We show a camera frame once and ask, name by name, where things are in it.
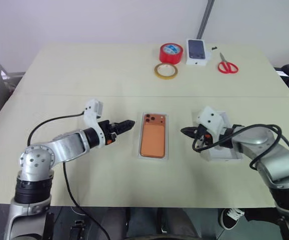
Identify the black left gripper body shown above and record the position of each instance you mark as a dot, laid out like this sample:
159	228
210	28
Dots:
107	130

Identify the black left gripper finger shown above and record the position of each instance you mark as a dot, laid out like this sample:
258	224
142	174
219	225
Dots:
123	131
127	123

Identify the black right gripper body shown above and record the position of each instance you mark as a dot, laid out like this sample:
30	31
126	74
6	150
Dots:
207	140

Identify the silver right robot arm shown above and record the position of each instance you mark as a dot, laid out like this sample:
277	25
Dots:
272	155

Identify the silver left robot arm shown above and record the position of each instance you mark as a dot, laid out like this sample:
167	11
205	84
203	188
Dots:
67	145

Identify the white phone box lid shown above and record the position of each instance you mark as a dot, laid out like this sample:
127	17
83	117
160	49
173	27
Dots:
222	155

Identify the orange phone in tray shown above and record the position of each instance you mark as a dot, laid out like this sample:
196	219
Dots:
167	140

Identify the white box with phone picture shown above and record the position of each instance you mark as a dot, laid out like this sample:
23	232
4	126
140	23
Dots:
197	50

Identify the orange smartphone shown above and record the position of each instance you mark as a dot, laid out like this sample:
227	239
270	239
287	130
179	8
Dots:
152	140

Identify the yellow tape roll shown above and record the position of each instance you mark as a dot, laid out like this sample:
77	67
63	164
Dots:
159	75

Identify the red tape roll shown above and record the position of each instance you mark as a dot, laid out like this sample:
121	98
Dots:
170	55

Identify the black and white sneaker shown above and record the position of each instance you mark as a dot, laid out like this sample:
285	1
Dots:
230	218

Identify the small black clip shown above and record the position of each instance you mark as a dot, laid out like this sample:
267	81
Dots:
214	47

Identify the dark rounded shape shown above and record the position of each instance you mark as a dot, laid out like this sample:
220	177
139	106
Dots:
159	222

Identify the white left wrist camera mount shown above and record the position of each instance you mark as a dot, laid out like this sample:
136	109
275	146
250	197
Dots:
91	117

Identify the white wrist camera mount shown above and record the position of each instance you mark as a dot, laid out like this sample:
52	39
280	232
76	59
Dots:
91	117
210	117

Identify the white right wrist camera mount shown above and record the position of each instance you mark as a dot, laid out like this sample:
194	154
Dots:
210	117

